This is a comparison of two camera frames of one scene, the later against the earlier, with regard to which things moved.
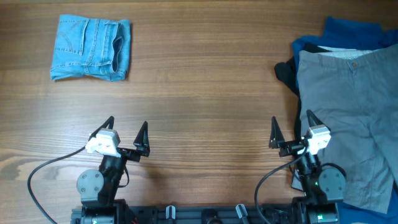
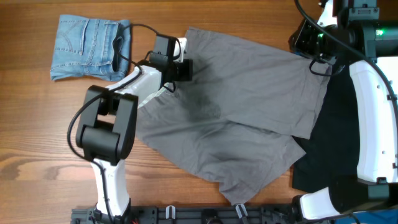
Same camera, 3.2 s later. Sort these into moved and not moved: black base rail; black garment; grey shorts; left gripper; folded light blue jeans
Moved: grey shorts; black garment; left gripper
Not moved: folded light blue jeans; black base rail
